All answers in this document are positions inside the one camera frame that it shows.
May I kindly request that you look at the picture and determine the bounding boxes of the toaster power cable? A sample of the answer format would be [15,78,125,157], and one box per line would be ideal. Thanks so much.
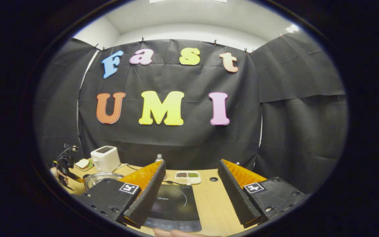
[112,163,141,171]

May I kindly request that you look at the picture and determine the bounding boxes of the ceiling light panel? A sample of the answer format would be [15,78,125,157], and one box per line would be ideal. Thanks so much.
[149,0,228,4]

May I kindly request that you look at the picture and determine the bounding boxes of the white compartment tray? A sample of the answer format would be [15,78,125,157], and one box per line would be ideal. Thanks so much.
[175,171,201,185]

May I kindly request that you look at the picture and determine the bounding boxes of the small green tray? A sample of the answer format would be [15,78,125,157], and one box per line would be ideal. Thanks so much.
[74,158,94,171]

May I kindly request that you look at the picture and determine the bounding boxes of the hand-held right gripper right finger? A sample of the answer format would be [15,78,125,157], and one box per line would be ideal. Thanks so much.
[218,159,306,228]

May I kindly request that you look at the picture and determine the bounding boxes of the black backdrop cloth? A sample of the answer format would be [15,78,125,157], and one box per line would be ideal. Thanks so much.
[33,31,348,195]

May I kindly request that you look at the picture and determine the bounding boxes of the white toaster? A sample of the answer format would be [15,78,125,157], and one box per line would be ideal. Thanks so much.
[90,146,121,172]

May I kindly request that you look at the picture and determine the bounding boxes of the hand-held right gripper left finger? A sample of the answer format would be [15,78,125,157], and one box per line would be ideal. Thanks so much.
[74,160,166,228]

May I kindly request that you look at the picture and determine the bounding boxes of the black induction cooktop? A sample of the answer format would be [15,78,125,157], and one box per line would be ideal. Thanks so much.
[143,184,202,232]

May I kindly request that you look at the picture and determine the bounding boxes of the stainless steel pot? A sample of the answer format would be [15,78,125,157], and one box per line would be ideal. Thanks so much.
[84,172,125,190]

